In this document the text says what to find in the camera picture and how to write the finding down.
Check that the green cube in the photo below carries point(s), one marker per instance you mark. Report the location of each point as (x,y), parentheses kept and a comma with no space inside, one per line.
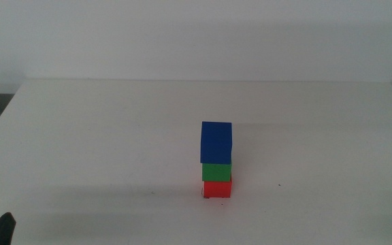
(216,172)

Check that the red cube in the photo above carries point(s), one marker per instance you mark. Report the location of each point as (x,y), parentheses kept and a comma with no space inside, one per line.
(217,189)

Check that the blue cube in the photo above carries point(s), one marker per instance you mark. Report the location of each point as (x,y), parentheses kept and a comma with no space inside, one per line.
(216,143)

